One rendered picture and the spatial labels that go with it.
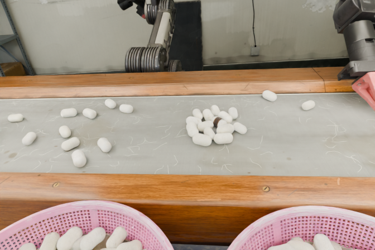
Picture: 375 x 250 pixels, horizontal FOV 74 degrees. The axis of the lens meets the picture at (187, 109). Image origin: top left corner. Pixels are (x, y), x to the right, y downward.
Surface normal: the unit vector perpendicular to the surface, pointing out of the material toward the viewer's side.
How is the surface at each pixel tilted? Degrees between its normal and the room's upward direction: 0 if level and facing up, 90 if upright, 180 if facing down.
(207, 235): 90
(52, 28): 90
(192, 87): 45
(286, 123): 0
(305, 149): 0
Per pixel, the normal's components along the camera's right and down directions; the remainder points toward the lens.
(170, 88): -0.10, -0.26
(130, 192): -0.07, -0.87
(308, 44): 0.00, 0.50
